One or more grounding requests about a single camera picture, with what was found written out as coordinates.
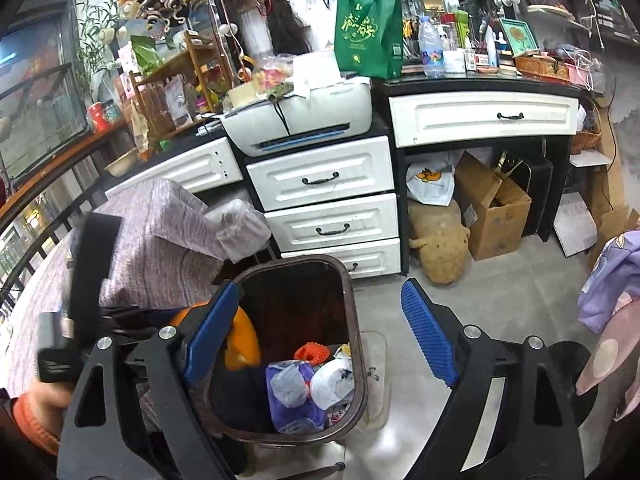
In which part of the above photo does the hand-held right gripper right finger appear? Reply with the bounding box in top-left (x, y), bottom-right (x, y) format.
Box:
top-left (401, 277), bottom-right (586, 480)

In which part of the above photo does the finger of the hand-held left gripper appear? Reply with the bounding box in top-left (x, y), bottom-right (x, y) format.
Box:
top-left (102, 305), bottom-right (201, 346)

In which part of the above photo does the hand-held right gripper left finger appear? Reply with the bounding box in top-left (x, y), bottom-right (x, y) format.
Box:
top-left (57, 280), bottom-right (241, 480)

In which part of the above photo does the orange peel with wrapper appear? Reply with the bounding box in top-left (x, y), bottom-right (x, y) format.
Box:
top-left (170, 305), bottom-right (262, 371)

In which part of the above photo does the dark plastic trash bin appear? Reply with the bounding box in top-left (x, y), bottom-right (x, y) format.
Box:
top-left (210, 254), bottom-right (370, 445)

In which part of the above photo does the purple plastic packaging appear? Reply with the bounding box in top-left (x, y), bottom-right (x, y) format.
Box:
top-left (265, 360), bottom-right (326, 435)

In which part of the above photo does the white plastic bag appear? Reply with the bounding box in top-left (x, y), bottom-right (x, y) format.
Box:
top-left (310, 355), bottom-right (357, 411)

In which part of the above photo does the person's left forearm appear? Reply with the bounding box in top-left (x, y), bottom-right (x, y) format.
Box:
top-left (10, 380), bottom-right (73, 456)

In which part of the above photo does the black metal railing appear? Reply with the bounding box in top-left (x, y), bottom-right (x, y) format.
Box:
top-left (0, 160), bottom-right (108, 306)

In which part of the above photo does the purple striped tablecloth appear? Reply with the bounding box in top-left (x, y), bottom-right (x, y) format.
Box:
top-left (5, 177), bottom-right (273, 396)

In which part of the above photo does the tan plush toy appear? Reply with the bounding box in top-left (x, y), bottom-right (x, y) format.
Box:
top-left (409, 200), bottom-right (472, 287)

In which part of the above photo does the orange mesh net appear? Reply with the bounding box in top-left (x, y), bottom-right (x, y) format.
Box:
top-left (294, 342), bottom-right (328, 365)

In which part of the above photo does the pale ceramic bowl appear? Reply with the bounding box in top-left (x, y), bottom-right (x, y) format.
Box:
top-left (104, 149), bottom-right (140, 177)

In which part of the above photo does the brown cardboard box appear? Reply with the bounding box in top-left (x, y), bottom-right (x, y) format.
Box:
top-left (454, 151), bottom-right (532, 261)

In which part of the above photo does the white bag orange print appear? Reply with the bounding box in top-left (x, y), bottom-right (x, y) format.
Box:
top-left (406, 160), bottom-right (456, 207)

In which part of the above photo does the white flat board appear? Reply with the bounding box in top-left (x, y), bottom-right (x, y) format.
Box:
top-left (552, 192), bottom-right (598, 258)

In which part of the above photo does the purple pink patterned cloth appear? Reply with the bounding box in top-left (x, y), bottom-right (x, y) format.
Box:
top-left (575, 230), bottom-right (640, 421)

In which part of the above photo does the wooden shelf rack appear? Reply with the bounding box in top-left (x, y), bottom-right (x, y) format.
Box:
top-left (129, 30), bottom-right (236, 133)

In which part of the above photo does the white printer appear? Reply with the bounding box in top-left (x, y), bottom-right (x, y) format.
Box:
top-left (221, 77), bottom-right (373, 157)

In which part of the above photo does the round wicker basket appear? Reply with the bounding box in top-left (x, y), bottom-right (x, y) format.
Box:
top-left (570, 130), bottom-right (603, 156)

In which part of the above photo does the ornate headdress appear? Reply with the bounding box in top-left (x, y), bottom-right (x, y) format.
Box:
top-left (135, 0), bottom-right (193, 31)

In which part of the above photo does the clear water bottle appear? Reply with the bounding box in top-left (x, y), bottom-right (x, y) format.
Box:
top-left (419, 16), bottom-right (446, 78)

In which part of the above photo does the wicker box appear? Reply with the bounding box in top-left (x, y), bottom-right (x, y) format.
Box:
top-left (515, 55), bottom-right (571, 83)

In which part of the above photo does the teal framed picture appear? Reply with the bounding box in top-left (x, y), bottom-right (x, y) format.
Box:
top-left (500, 18), bottom-right (540, 57)

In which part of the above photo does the green tote bag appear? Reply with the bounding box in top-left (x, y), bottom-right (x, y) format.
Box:
top-left (334, 0), bottom-right (405, 81)

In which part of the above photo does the black wig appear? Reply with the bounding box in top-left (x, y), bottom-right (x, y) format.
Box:
top-left (265, 0), bottom-right (306, 56)

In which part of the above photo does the wide white drawer without handle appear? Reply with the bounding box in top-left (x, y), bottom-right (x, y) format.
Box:
top-left (105, 137), bottom-right (244, 198)

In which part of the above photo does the wide white drawer black handle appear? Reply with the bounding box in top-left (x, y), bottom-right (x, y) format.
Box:
top-left (389, 91), bottom-right (580, 148)

